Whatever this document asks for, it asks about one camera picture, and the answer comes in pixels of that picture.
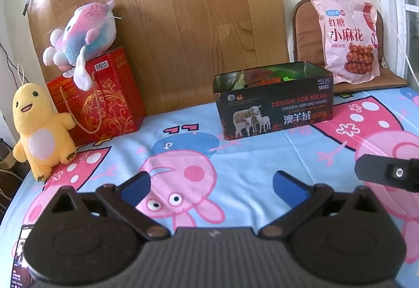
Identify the orange red snack packet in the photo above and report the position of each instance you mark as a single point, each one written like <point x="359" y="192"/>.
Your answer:
<point x="259" y="77"/>

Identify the black sheep-print storage box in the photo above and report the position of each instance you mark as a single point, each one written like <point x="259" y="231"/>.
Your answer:
<point x="261" y="110"/>

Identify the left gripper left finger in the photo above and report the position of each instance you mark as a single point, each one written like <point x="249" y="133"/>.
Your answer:
<point x="122" y="201"/>

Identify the red gift bag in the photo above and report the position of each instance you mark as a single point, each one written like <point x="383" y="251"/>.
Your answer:
<point x="112" y="107"/>

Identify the pink snack bag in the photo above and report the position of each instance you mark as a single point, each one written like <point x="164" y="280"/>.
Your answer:
<point x="349" y="39"/>

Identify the wooden headboard panel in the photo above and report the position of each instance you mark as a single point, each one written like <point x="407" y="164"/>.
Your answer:
<point x="176" y="47"/>

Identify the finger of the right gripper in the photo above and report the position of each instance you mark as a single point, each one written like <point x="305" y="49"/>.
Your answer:
<point x="390" y="172"/>

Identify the Peppa Pig blue blanket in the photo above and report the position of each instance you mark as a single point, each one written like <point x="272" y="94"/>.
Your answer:
<point x="225" y="183"/>

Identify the black smartphone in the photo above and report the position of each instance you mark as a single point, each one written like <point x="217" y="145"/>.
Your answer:
<point x="20" y="274"/>

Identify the yellow plush duck toy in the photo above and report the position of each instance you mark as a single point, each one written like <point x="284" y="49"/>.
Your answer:
<point x="44" y="139"/>

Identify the pink blue plush toy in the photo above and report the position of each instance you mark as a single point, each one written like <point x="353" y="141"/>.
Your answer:
<point x="89" y="33"/>

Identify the green snack packet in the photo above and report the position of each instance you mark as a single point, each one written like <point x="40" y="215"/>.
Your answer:
<point x="237" y="82"/>

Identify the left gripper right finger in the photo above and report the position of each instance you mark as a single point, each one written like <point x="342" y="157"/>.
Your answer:
<point x="305" y="202"/>

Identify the white window frame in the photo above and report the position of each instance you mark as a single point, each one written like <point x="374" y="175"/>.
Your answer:
<point x="401" y="38"/>

